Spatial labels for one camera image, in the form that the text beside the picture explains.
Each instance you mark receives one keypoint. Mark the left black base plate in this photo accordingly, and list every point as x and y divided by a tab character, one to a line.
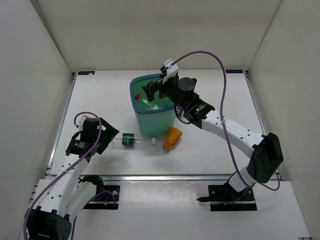
108	198

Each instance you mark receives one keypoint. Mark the clear bottle red label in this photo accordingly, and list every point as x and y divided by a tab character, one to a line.
143	103

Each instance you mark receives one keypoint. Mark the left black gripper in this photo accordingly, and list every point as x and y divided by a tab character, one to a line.
109	133

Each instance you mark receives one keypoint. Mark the aluminium table edge rail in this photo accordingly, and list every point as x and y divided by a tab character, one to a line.
190	177

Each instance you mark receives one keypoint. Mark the black label plate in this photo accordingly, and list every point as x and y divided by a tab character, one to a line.
86	73
234	71

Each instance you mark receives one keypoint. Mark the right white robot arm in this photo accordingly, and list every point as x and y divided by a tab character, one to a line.
204	116

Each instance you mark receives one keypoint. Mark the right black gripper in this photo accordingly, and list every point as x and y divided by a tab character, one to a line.
153	87

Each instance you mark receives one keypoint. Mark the clear bottle green label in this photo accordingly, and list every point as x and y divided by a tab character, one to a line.
132	141

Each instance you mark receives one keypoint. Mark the small bottle blue label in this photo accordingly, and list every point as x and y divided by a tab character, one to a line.
179	111

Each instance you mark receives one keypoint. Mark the black label plate left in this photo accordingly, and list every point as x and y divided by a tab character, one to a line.
86	73

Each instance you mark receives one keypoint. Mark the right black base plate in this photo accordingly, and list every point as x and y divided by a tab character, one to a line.
222	199

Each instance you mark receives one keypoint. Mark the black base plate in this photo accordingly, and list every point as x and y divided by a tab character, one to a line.
108	198
222	199

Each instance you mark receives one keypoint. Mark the green plastic bin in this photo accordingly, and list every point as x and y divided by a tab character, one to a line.
157	122

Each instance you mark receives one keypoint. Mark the black label plate right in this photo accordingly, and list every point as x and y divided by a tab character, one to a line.
234	71

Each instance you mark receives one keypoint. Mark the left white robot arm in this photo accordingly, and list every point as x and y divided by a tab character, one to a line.
54	211

